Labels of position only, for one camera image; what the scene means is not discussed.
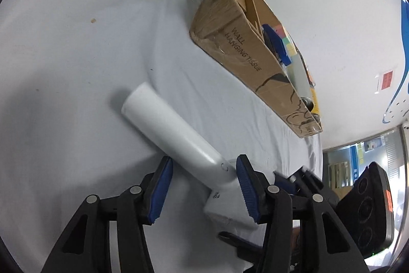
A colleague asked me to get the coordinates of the yellow label glass jar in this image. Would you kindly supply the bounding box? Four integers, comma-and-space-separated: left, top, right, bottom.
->
306, 69, 320, 115

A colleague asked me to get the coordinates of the silver metal tin can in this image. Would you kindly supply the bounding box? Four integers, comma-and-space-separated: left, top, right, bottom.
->
286, 53, 314, 111

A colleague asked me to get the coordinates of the red wall sign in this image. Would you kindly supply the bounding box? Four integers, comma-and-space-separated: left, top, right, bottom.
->
374, 69, 394, 94

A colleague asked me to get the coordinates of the pastel puzzle cube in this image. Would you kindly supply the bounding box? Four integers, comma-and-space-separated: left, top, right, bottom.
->
273, 24, 298, 57

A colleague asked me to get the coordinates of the blue wall decal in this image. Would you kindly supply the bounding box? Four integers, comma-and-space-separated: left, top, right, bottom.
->
382, 0, 408, 125

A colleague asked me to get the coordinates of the grey table cloth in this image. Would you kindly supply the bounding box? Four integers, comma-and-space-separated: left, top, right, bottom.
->
1, 0, 322, 272

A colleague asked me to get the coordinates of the white handheld hair dryer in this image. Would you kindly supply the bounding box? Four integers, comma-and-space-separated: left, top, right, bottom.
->
121, 82, 256, 231

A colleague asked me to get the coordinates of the large open cardboard box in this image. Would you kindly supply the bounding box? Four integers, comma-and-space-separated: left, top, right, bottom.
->
189, 0, 322, 138

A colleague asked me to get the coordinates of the blue stapler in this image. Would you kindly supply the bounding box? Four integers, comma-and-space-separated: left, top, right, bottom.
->
262, 24, 292, 66

